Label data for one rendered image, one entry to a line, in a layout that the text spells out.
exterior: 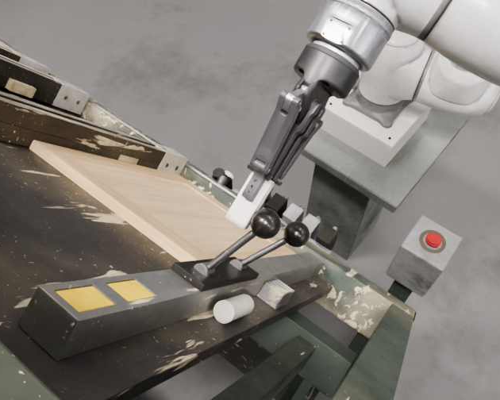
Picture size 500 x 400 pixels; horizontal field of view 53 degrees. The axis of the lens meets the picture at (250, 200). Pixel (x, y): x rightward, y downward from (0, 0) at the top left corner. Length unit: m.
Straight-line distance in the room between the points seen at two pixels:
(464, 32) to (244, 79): 2.43
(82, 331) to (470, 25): 0.50
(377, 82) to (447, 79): 0.21
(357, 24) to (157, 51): 2.66
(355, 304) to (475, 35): 0.83
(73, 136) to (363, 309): 0.79
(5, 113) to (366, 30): 0.61
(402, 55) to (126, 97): 1.82
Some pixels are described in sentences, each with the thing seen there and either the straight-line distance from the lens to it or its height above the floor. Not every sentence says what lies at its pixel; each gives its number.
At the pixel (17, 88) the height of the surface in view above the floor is 1.12.
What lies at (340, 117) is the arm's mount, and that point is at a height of 0.85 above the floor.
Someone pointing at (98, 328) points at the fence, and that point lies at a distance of 0.46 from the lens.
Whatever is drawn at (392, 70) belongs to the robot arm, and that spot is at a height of 1.06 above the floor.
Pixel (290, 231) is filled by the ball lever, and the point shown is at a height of 1.45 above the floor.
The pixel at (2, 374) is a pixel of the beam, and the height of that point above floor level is 1.86.
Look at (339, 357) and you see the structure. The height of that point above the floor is 1.14.
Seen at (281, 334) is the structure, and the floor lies 1.12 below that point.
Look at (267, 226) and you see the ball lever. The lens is 0.60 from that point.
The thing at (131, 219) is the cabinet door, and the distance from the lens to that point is 0.86.
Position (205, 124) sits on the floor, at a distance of 2.76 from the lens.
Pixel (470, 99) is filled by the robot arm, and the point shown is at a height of 1.05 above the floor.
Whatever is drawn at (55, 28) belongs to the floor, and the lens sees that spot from 3.55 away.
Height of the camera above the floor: 2.07
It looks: 57 degrees down
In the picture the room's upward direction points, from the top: straight up
